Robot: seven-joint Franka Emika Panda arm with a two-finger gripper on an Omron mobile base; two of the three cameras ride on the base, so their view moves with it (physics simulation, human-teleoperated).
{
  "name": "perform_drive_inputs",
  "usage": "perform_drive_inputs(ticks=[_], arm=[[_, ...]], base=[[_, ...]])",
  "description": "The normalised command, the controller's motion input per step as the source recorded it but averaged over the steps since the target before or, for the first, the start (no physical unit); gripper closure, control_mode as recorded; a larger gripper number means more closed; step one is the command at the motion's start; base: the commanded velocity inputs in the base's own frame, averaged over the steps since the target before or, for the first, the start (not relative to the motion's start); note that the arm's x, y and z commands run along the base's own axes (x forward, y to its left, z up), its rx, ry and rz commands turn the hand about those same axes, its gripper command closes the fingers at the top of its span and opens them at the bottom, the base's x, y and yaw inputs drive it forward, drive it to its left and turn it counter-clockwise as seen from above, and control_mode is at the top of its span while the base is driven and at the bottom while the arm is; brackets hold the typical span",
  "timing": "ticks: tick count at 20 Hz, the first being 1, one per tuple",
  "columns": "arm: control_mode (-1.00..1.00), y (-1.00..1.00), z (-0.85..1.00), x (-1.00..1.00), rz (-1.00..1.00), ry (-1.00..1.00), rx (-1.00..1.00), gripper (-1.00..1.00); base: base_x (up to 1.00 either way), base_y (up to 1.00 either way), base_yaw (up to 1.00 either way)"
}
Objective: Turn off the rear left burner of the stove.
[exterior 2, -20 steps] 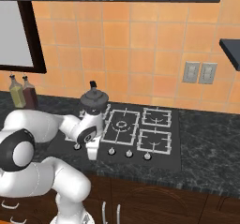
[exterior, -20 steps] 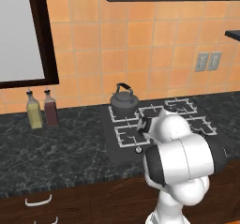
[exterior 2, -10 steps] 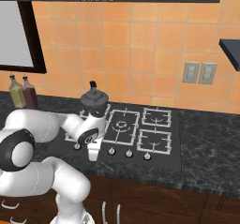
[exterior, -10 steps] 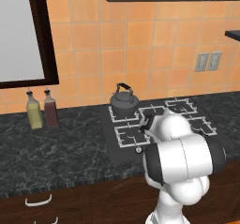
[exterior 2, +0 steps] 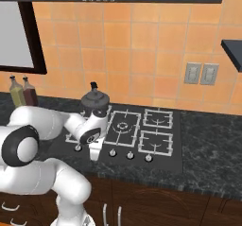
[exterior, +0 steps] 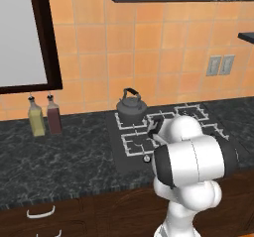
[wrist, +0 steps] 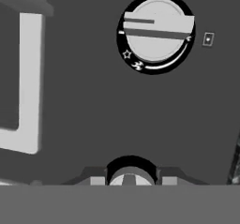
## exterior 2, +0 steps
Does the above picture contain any grey wall outlet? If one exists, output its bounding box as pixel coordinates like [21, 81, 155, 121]
[199, 62, 220, 87]
[183, 61, 203, 85]

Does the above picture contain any dark grey kettle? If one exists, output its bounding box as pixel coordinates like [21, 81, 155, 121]
[79, 81, 112, 117]

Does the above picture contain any silver drawer handle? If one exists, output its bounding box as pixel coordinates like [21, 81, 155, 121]
[9, 217, 28, 226]
[0, 202, 21, 212]

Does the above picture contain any dark red bottle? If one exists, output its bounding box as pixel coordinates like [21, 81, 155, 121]
[22, 75, 40, 107]

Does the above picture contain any silver cupboard door handle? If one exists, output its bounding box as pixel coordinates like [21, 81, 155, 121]
[102, 203, 109, 226]
[116, 205, 123, 226]

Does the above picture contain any olive oil bottle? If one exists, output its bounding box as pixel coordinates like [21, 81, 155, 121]
[9, 75, 27, 109]

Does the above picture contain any black gas hob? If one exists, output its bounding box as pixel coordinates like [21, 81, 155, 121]
[39, 104, 184, 175]

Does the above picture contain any dark wood drawer front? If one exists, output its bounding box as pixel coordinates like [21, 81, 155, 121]
[0, 191, 60, 226]

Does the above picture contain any dark framed window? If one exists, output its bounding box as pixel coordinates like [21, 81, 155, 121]
[0, 1, 48, 76]

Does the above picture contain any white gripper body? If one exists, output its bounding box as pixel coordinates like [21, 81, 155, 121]
[88, 138, 104, 162]

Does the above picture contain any dark grey wall shelf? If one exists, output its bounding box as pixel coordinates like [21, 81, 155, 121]
[220, 39, 242, 74]

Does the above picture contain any dark wood cupboard door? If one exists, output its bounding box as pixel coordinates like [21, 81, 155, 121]
[206, 194, 242, 226]
[82, 175, 113, 226]
[111, 180, 212, 226]

